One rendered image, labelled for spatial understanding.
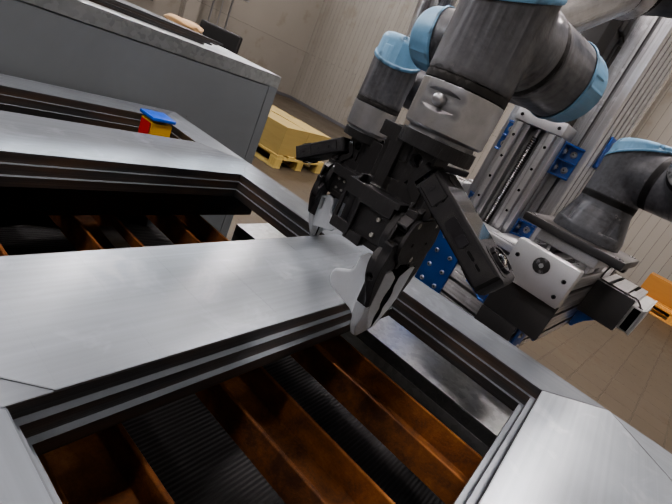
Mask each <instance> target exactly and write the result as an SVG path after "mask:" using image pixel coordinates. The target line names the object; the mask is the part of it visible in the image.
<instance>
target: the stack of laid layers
mask: <svg viewBox="0 0 672 504"><path fill-rule="evenodd" d="M0 110H2V111H8V112H14V113H21V114H27V115H33V116H39V117H45V118H52V119H58V120H64V121H70V122H76V123H83V124H89V125H95V126H101V127H107V128H114V129H120V130H126V131H132V132H138V130H139V125H140V121H141V117H142V115H144V114H140V113H135V112H130V111H125V110H120V109H115V108H110V107H105V106H100V105H95V104H90V103H85V102H80V101H75V100H70V99H65V98H60V97H55V96H50V95H45V94H40V93H35V92H30V91H25V90H20V89H15V88H10V87H5V86H0ZM144 116H146V115H144ZM0 186H3V187H26V188H50V189H73V190H97V191H120V192H143V193H167V194H190V195H214V196H234V197H235V198H236V199H238V200H239V201H240V202H242V203H243V204H244V205H245V206H247V207H248V208H249V209H251V210H252V211H253V212H255V213H256V214H257V215H258V216H260V217H261V218H262V219H264V220H265V221H266V222H268V223H269V224H270V225H271V226H273V227H274V228H275V229H277V230H278V231H279V232H281V233H282V234H283V235H284V236H286V237H297V236H310V230H309V223H307V222H306V221H305V220H303V219H302V218H300V217H299V216H298V215H296V214H295V213H293V212H292V211H291V210H289V209H288V208H287V207H285V206H284V205H282V204H281V203H280V202H278V201H277V200H275V199H274V198H273V197H271V196H270V195H268V194H267V193H266V192H264V191H263V190H262V189H260V188H259V187H257V186H256V185H255V184H253V183H252V182H250V181H249V180H248V179H246V178H245V177H243V176H242V175H238V174H228V173H218V172H207V171H197V170H187V169H176V168H166V167H156V166H146V165H135V164H125V163H115V162H105V161H94V160H84V159H74V158H63V157H53V156H43V155H33V154H22V153H12V152H2V151H0ZM386 316H390V317H391V318H392V319H394V320H395V321H396V322H398V323H399V324H400V325H402V326H403V327H404V328H405V329H407V330H408V331H409V332H411V333H412V334H413V335H415V336H416V337H417V338H418V339H420V340H421V341H422V342H424V343H425V344H426V345H428V346H429V347H430V348H431V349H433V350H434V351H435V352H437V353H438V354H439V355H441V356H442V357H443V358H444V359H446V360H447V361H448V362H450V363H451V364H452V365H454V366H455V367H456V368H457V369H459V370H460V371H461V372H463V373H464V374H465V375H467V376H468V377H469V378H470V379H472V380H473V381H474V382H476V383H477V384H478V385H480V386H481V387H482V388H483V389H485V390H486V391H487V392H489V393H490V394H491V395H493V396H494V397H495V398H496V399H498V400H499V401H500V402H502V403H503V404H504V405H506V406H507V407H508V408H509V409H511V410H512V411H513V412H512V414H511V415H510V417H509V418H508V420H507V421H506V423H505V425H504V426H503V428H502V429H501V431H500V432H499V434H498V435H497V437H496V438H495V440H494V441H493V443H492V445H491V446H490V448H489V449H488V451H487V452H486V454H485V455H484V457H483V458H482V460H481V461H480V463H479V464H478V466H477V468H476V469H475V471H474V472H473V474H472V475H471V477H470V478H469V480H468V481H467V483H466V484H465V486H464V487H463V489H462V491H461V492H460V494H459V495H458V497H457V498H456V500H455V501H454V503H453V504H479V502H480V500H481V498H482V496H483V495H484V493H485V491H486V489H487V488H488V486H489V484H490V482H491V480H492V479H493V477H494V475H495V473H496V472H497V470H498V468H499V466H500V465H501V463H502V461H503V459H504V457H505V456H506V454H507V452H508V450H509V449H510V447H511V445H512V443H513V441H514V440H515V438H516V436H517V434H518V433H519V431H520V429H521V427H522V425H523V424H524V422H525V420H526V418H527V417H528V415H529V413H530V411H531V410H532V408H533V406H534V404H535V402H536V401H537V399H538V397H539V395H540V394H541V392H542V390H539V389H538V388H537V387H535V386H534V385H532V384H531V383H530V382H528V381H527V380H526V379H524V378H523V377H521V376H520V375H519V374H517V373H516V372H514V371H513V370H512V369H510V368H509V367H507V366H506V365H505V364H503V363H502V362H501V361H499V360H498V359H496V358H495V357H494V356H492V355H491V354H489V353H488V352H487V351H485V350H484V349H482V348H481V347H480V346H478V345H477V344H475V343H474V342H473V341H471V340H470V339H469V338H467V337H466V336H464V335H463V334H462V333H460V332H459V331H457V330H456V329H455V328H453V327H452V326H450V325H449V324H448V323H446V322H445V321H444V320H442V319H441V318H439V317H438V316H437V315H435V314H434V313H432V312H431V311H430V310H428V309H427V308H425V307H424V306H423V305H421V304H420V303H419V302H417V301H416V300H414V299H413V298H412V297H410V296H409V295H407V294H406V293H405V292H402V293H401V294H400V296H399V297H397V298H396V300H395V301H394V303H393V304H392V305H391V306H390V308H389V309H388V310H387V311H386V312H385V313H384V315H383V316H382V317H381V318H384V317H386ZM351 317H352V314H351V310H350V308H349V307H348V306H347V304H342V305H339V306H336V307H332V308H329V309H326V310H322V311H319V312H316V313H312V314H309V315H306V316H302V317H299V318H296V319H292V320H289V321H286V322H283V323H279V324H276V325H273V326H269V327H266V328H263V329H259V330H256V331H253V332H249V333H246V334H243V335H239V336H236V337H232V338H230V339H226V340H223V341H220V342H216V343H213V344H210V345H206V346H203V347H200V348H196V349H193V350H190V351H186V352H183V353H180V354H176V355H173V356H170V357H167V358H163V359H160V360H157V361H153V362H150V363H147V364H143V365H140V366H137V367H133V368H130V369H127V370H123V371H120V372H117V373H114V374H110V375H107V376H104V377H100V378H97V379H94V380H90V381H87V382H84V383H80V384H77V385H74V386H70V387H67V388H64V389H60V390H57V391H53V390H49V389H44V388H40V387H36V386H31V385H27V384H22V383H18V382H13V381H9V380H4V379H0V407H2V408H7V409H8V411H9V413H10V415H11V417H12V419H13V421H14V423H15V425H16V426H17V428H18V430H19V432H20V434H21V436H22V438H23V440H24V442H25V444H26V446H27V448H28V450H29V452H30V454H31V456H32V458H33V460H34V462H35V464H36V466H37V468H38V470H39V472H40V474H41V476H42V478H43V480H44V482H45V483H46V485H47V487H48V489H49V491H50V493H51V495H52V497H53V499H54V501H55V503H56V504H62V502H61V500H60V498H59V496H58V494H57V492H56V490H55V488H54V487H53V485H52V483H51V481H50V479H49V477H48V475H47V473H46V471H45V469H44V467H43V465H42V463H41V461H40V460H39V458H38V456H40V455H42V454H45V453H47V452H50V451H52V450H55V449H57V448H60V447H62V446H65V445H67V444H70V443H72V442H75V441H77V440H80V439H82V438H85V437H87V436H90V435H92V434H95V433H97V432H100V431H102V430H105V429H107V428H110V427H112V426H115V425H117V424H120V423H122V422H125V421H127V420H130V419H132V418H135V417H137V416H140V415H142V414H145V413H147V412H150V411H152V410H154V409H157V408H159V407H162V406H164V405H167V404H169V403H172V402H174V401H177V400H179V399H182V398H184V397H187V396H189V395H192V394H194V393H197V392H199V391H202V390H204V389H207V388H209V387H212V386H214V385H217V384H219V383H222V382H224V381H227V380H229V379H232V378H234V377H237V376H239V375H242V374H244V373H247V372H249V371H252V370H254V369H257V368H259V367H262V366H264V365H267V364H269V363H272V362H274V361H277V360H279V359H281V358H284V357H286V356H289V355H291V354H294V353H296V352H299V351H301V350H304V349H306V348H309V347H311V346H314V345H316V344H319V343H321V342H324V341H326V340H329V339H331V338H334V337H336V336H339V335H341V334H344V333H346V332H349V331H350V322H351ZM381 318H380V319H381Z"/></svg>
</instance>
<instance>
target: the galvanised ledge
mask: <svg viewBox="0 0 672 504"><path fill-rule="evenodd" d="M233 234H235V235H236V236H237V237H238V238H239V239H240V240H253V239H268V238H283V237H286V236H284V235H283V234H282V233H281V232H279V231H278V230H277V229H275V228H274V227H273V226H271V225H270V224H269V223H257V224H237V225H236V227H235V230H234V233H233ZM355 336H356V337H358V338H359V339H360V340H361V341H362V342H364V343H365V344H366V345H367V346H368V347H370V348H371V349H372V350H373V351H374V352H376V353H377V354H378V355H379V356H380V357H381V358H383V359H384V360H385V361H386V362H387V363H389V364H390V365H391V366H392V367H393V368H395V369H396V370H397V371H398V372H399V373H401V374H402V375H403V376H404V377H405V378H407V379H408V380H409V381H410V382H411V383H413V384H414V385H415V386H416V387H417V388H419V389H420V390H421V391H422V392H423V393H424V394H426V395H427V396H428V397H429V398H430V399H432V400H433V401H434V402H435V403H436V404H438V405H439V406H440V407H441V408H442V409H444V410H445V411H446V412H447V413H448V414H450V415H451V416H452V417H453V418H454V419H456V420H457V421H458V422H459V423H460V424H462V425H463V426H464V427H465V428H466V429H468V430H469V431H470V432H471V433H472V434H473V435H475V436H476V437H477V438H478V439H479V440H481V441H482V442H483V443H484V444H485V445H487V446H488V447H489V448H490V446H491V445H492V443H493V441H494V440H495V438H496V437H497V435H498V434H499V432H500V431H501V429H502V428H503V426H504V425H505V423H506V421H507V420H508V418H509V417H510V415H511V414H512V412H513V411H512V410H511V409H509V408H508V407H507V406H506V405H504V404H503V403H502V402H500V401H499V400H498V399H496V398H495V397H494V396H493V395H491V394H490V393H489V392H487V391H486V390H485V389H483V388H482V387H481V386H480V385H478V384H477V383H476V382H474V381H473V380H472V379H470V378H469V377H468V376H467V375H465V374H464V373H463V372H461V371H460V370H459V369H457V368H456V367H455V366H454V365H452V364H451V363H450V362H448V361H447V360H446V359H444V358H443V357H442V356H441V355H439V354H438V353H437V352H435V351H434V350H433V349H431V348H430V347H429V346H428V345H426V344H425V343H424V342H422V341H421V340H420V339H418V338H417V337H416V336H415V335H413V334H412V333H411V332H409V331H408V330H407V329H405V328H404V327H403V326H402V325H400V324H399V323H398V322H396V321H395V320H394V319H392V318H391V317H390V316H386V317H384V318H381V319H379V320H378V322H377V323H376V324H375V325H374V326H373V327H371V328H369V329H367V330H366V331H364V332H362V333H360V334H357V335H355Z"/></svg>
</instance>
